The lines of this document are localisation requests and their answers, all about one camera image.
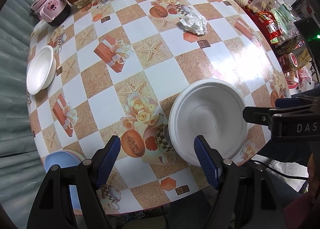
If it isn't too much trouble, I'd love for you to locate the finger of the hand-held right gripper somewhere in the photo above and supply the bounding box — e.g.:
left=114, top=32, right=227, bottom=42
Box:
left=242, top=105, right=283, bottom=128
left=275, top=95, right=320, bottom=108

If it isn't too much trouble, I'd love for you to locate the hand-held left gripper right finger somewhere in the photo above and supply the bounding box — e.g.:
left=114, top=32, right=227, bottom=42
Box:
left=194, top=135, right=288, bottom=229

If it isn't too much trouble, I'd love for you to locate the grey-green pleated curtain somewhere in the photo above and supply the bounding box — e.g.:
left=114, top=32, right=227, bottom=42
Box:
left=0, top=0, right=50, bottom=219

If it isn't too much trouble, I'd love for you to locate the thin black cable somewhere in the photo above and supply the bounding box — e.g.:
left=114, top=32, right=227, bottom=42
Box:
left=254, top=160, right=310, bottom=179

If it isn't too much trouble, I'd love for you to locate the person's right forearm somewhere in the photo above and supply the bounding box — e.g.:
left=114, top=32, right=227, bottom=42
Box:
left=285, top=190, right=320, bottom=229

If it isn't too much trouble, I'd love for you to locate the green snack packet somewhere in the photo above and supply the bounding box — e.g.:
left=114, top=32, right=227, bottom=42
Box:
left=271, top=3, right=297, bottom=26

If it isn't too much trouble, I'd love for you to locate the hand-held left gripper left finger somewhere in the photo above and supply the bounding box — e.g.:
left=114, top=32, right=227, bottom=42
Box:
left=26, top=135, right=122, bottom=229

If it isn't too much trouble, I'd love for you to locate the pink cup with lid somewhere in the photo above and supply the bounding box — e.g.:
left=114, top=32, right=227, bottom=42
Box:
left=31, top=0, right=72, bottom=27

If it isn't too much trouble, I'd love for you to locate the small white bowl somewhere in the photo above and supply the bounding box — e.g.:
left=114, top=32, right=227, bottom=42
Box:
left=26, top=45, right=57, bottom=95

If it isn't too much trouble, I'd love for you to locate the red snack bag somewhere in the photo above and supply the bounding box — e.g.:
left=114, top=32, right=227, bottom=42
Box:
left=252, top=11, right=285, bottom=44

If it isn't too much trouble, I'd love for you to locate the large white bowl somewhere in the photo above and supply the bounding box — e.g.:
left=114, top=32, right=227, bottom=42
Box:
left=168, top=78, right=248, bottom=167

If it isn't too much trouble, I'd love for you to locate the checkered printed tablecloth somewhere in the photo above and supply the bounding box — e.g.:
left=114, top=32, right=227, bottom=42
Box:
left=26, top=0, right=292, bottom=216

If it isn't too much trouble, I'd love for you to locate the round red and white tub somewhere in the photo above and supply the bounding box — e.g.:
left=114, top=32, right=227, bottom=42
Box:
left=288, top=49, right=311, bottom=70

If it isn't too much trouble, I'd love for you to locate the crumpled white tissue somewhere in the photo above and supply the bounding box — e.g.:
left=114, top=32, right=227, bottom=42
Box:
left=179, top=11, right=208, bottom=36

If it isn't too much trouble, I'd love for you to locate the person's right hand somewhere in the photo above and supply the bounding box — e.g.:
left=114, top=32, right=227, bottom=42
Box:
left=307, top=154, right=320, bottom=201

